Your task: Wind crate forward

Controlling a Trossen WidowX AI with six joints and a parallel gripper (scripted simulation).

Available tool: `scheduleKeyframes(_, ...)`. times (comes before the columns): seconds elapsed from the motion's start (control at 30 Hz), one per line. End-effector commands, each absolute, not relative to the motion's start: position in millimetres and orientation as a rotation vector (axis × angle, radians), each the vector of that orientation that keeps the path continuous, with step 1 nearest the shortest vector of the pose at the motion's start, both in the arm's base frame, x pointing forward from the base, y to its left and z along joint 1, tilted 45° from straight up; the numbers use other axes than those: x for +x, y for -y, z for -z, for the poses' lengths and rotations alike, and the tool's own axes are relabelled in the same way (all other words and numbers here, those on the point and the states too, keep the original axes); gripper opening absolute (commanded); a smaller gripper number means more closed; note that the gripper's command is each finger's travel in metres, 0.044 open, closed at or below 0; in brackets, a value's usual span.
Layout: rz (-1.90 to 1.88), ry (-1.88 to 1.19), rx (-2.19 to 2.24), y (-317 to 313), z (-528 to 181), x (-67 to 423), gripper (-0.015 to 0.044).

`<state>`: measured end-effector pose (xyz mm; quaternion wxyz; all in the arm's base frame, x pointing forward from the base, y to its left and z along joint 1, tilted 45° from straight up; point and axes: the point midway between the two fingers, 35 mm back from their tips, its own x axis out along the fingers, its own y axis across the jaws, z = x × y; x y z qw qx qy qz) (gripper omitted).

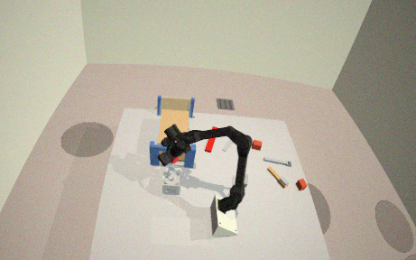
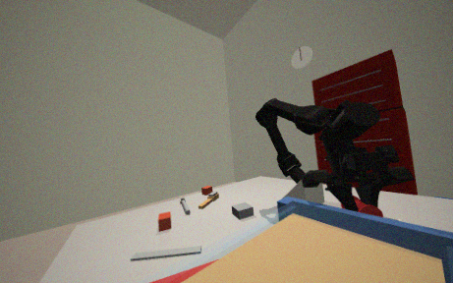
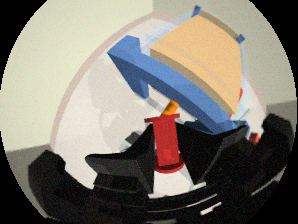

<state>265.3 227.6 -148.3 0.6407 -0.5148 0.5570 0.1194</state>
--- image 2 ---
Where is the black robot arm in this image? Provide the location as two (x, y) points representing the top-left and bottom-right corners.
(255, 98), (399, 184)

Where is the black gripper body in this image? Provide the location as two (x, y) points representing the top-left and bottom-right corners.
(302, 143), (415, 188)

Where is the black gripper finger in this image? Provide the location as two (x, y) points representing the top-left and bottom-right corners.
(355, 182), (388, 207)
(325, 183), (359, 212)

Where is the small reddish-brown block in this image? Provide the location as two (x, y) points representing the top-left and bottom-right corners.
(158, 212), (171, 232)
(201, 186), (212, 196)

